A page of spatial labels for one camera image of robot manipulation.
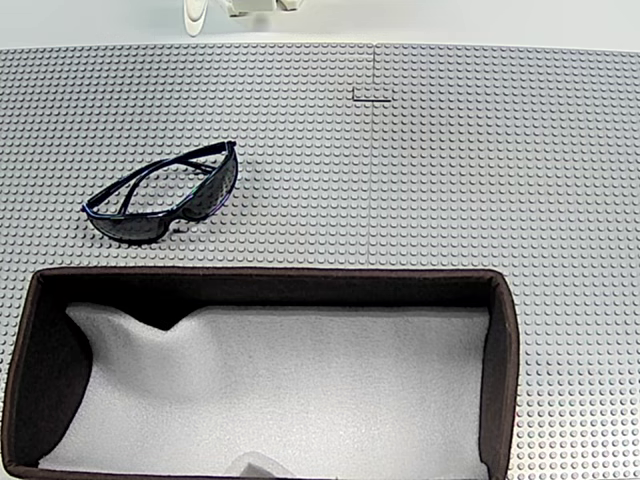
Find black sunglasses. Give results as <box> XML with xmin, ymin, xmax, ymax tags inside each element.
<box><xmin>81</xmin><ymin>140</ymin><xmax>240</xmax><ymax>246</ymax></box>

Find brown woven fabric bin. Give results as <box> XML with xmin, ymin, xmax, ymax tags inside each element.
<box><xmin>0</xmin><ymin>266</ymin><xmax>521</xmax><ymax>480</ymax></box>

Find grey studded baseplate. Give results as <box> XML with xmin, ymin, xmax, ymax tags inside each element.
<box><xmin>0</xmin><ymin>42</ymin><xmax>377</xmax><ymax>416</ymax></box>
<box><xmin>367</xmin><ymin>42</ymin><xmax>640</xmax><ymax>480</ymax></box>

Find small flat grey plate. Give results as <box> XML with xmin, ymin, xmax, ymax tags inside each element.
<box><xmin>351</xmin><ymin>85</ymin><xmax>393</xmax><ymax>104</ymax></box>

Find white foam sheet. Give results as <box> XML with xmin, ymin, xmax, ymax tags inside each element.
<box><xmin>37</xmin><ymin>302</ymin><xmax>491</xmax><ymax>480</ymax></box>

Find grey wedge piece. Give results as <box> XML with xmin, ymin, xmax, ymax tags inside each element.
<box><xmin>223</xmin><ymin>451</ymin><xmax>297</xmax><ymax>480</ymax></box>

